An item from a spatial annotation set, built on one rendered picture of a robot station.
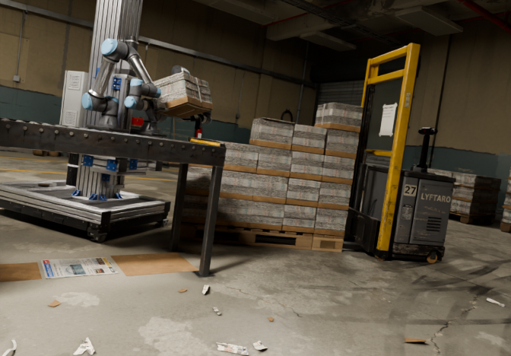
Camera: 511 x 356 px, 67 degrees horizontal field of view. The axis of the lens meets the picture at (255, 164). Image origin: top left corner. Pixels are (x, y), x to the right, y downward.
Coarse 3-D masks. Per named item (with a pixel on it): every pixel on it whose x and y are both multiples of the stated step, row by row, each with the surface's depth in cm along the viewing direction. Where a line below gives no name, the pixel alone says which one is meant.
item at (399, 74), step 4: (392, 72) 347; (396, 72) 341; (400, 72) 335; (380, 76) 368; (384, 76) 361; (388, 76) 354; (392, 76) 347; (396, 76) 340; (400, 76) 335; (368, 80) 390; (372, 80) 383; (376, 80) 374; (380, 80) 367; (384, 80) 360; (388, 80) 357; (392, 80) 354; (368, 84) 392
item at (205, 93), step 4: (200, 80) 295; (200, 84) 293; (204, 84) 299; (200, 88) 292; (204, 88) 298; (208, 88) 305; (204, 92) 296; (208, 92) 304; (204, 96) 296; (208, 96) 304; (204, 100) 294; (208, 100) 302; (204, 108) 294; (208, 108) 299; (192, 112) 296; (196, 112) 300; (200, 112) 303; (176, 116) 300; (180, 116) 303; (184, 116) 306; (188, 116) 310
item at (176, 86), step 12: (180, 72) 273; (156, 84) 281; (168, 84) 277; (180, 84) 273; (192, 84) 282; (168, 96) 277; (180, 96) 273; (192, 96) 279; (168, 108) 276; (180, 108) 280; (192, 108) 285
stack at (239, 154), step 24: (240, 144) 317; (192, 168) 311; (264, 168) 324; (288, 168) 328; (312, 168) 332; (240, 192) 321; (264, 192) 325; (288, 192) 329; (312, 192) 334; (192, 216) 314; (240, 216) 322; (264, 216) 327; (288, 216) 331; (312, 216) 335; (216, 240) 320; (240, 240) 324; (312, 240) 337
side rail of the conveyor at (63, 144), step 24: (0, 120) 172; (0, 144) 173; (24, 144) 178; (48, 144) 183; (72, 144) 189; (96, 144) 195; (120, 144) 202; (144, 144) 209; (168, 144) 216; (192, 144) 225
